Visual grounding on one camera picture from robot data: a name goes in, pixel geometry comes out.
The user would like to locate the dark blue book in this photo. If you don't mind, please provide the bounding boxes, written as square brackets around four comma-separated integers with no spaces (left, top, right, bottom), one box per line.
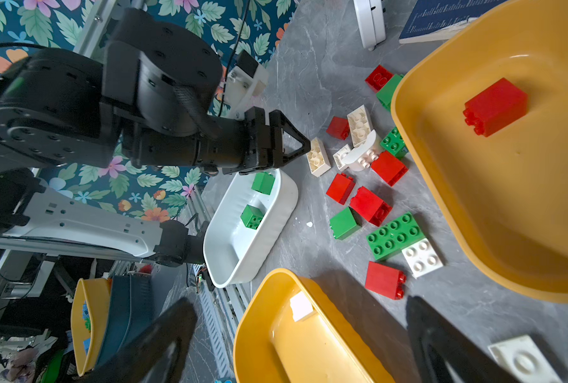
[399,0,504,44]

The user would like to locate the white curved lego piece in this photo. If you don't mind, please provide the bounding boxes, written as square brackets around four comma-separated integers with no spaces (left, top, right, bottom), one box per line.
[342,130,384,172]

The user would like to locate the white plastic bin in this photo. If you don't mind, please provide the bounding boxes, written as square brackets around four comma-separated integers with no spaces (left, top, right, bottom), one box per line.
[203,169,298,288]

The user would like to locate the red lego brick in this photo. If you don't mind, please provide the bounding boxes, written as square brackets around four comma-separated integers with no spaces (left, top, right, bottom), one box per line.
[349,187,392,227]
[365,65,393,94]
[463,78,528,137]
[365,262,407,300]

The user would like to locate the white square lego brick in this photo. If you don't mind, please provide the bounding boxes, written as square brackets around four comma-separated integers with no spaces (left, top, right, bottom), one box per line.
[402,239,443,279]

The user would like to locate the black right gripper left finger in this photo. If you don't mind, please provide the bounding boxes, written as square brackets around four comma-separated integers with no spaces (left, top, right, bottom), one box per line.
[80,298,198,382]

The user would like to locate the white flat lego plate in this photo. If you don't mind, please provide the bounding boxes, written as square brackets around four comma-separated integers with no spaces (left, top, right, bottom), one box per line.
[488,335,563,383]

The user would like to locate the near yellow plastic bin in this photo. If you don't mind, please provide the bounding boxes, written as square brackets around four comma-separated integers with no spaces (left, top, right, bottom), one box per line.
[234,268,393,382]

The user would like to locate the far yellow plastic bin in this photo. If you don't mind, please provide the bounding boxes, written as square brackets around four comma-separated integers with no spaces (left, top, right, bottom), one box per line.
[392,1,568,303]

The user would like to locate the yellow plastic bin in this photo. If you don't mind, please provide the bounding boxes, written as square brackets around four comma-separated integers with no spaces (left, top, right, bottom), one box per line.
[234,268,393,382]
[392,1,568,303]

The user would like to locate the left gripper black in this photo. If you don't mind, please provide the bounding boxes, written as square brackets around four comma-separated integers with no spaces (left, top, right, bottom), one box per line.
[130,108,311,174]

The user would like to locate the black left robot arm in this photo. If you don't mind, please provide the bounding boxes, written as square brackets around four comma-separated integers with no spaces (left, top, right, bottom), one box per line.
[0,8,310,266]

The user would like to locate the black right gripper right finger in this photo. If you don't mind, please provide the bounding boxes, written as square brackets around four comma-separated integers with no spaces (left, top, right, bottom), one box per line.
[406,296,516,382]

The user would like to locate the large green lego plate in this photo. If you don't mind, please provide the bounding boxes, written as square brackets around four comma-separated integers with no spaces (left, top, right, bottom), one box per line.
[366,212,425,262]

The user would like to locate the green small lego brick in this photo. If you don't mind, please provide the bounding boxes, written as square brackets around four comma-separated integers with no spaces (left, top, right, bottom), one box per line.
[329,207,361,240]

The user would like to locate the cream long lego brick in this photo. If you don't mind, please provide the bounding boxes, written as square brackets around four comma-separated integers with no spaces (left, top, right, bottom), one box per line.
[306,137,332,177]

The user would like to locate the small white lego brick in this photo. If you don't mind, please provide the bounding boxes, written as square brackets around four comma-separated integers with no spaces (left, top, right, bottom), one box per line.
[290,291,316,322]

